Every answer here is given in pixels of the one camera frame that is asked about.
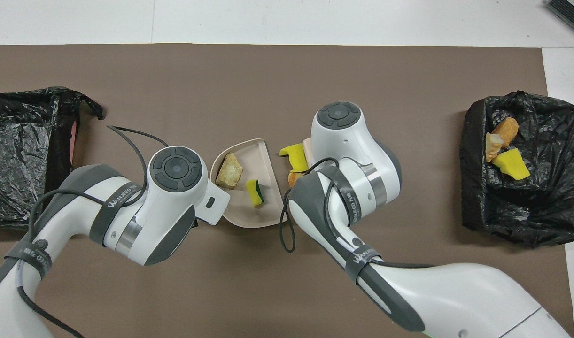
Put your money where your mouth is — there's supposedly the notched yellow sponge piece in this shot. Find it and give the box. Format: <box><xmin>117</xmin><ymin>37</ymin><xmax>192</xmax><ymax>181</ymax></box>
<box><xmin>279</xmin><ymin>143</ymin><xmax>310</xmax><ymax>173</ymax></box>

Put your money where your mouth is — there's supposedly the small yellow sponge piece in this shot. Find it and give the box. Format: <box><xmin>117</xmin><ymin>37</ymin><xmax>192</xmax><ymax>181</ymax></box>
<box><xmin>246</xmin><ymin>179</ymin><xmax>264</xmax><ymax>207</ymax></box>

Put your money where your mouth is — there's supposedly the beige plastic dustpan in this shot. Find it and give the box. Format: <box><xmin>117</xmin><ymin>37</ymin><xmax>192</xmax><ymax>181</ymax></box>
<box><xmin>210</xmin><ymin>138</ymin><xmax>283</xmax><ymax>229</ymax></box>

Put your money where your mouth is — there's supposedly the orange-brown sponge chunk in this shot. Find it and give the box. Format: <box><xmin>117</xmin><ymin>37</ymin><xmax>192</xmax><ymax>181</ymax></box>
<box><xmin>493</xmin><ymin>117</ymin><xmax>520</xmax><ymax>146</ymax></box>

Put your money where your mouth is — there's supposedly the yellow sponge wedge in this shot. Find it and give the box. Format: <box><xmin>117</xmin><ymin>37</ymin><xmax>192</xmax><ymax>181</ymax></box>
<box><xmin>492</xmin><ymin>148</ymin><xmax>531</xmax><ymax>181</ymax></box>

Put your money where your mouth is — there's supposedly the black bag lined pink bin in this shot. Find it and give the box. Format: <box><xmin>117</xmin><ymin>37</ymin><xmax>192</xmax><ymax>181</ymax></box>
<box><xmin>0</xmin><ymin>86</ymin><xmax>104</xmax><ymax>230</ymax></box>

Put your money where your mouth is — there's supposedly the brown table mat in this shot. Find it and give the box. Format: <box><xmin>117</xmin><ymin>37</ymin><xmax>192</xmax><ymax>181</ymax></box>
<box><xmin>0</xmin><ymin>44</ymin><xmax>574</xmax><ymax>338</ymax></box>

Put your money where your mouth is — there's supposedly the dark ribbed object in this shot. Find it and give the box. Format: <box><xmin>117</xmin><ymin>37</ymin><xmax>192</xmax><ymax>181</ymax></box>
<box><xmin>545</xmin><ymin>0</ymin><xmax>574</xmax><ymax>40</ymax></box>

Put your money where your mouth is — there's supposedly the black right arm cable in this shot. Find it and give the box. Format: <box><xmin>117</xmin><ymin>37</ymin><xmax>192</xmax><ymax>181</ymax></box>
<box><xmin>279</xmin><ymin>157</ymin><xmax>438</xmax><ymax>269</ymax></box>

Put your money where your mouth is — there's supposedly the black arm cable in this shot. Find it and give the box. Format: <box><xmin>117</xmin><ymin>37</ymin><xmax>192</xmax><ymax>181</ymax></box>
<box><xmin>15</xmin><ymin>124</ymin><xmax>170</xmax><ymax>338</ymax></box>
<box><xmin>279</xmin><ymin>157</ymin><xmax>438</xmax><ymax>269</ymax></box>

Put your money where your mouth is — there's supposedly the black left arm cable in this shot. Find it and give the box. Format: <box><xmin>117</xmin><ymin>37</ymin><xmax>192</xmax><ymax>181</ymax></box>
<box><xmin>15</xmin><ymin>124</ymin><xmax>170</xmax><ymax>338</ymax></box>

